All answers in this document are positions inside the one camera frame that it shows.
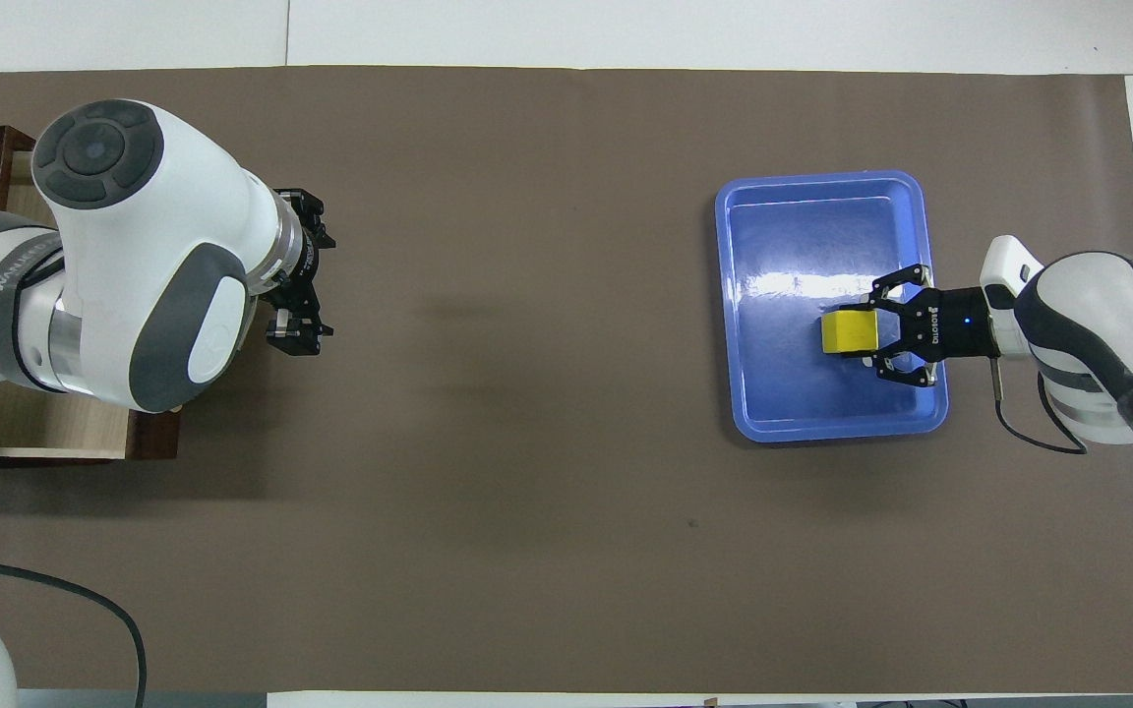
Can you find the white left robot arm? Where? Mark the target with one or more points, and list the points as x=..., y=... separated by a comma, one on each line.
x=153, y=226

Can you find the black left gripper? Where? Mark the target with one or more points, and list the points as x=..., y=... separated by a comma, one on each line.
x=306, y=265

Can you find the brown paper table mat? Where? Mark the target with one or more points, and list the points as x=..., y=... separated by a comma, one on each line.
x=527, y=393

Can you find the yellow block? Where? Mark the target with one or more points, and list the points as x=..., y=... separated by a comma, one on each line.
x=847, y=332

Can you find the blue plastic tray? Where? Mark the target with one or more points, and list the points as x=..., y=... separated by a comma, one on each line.
x=822, y=246

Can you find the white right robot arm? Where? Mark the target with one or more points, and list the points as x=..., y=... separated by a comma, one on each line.
x=1088, y=324

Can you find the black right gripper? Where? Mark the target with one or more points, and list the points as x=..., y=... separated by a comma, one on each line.
x=955, y=324

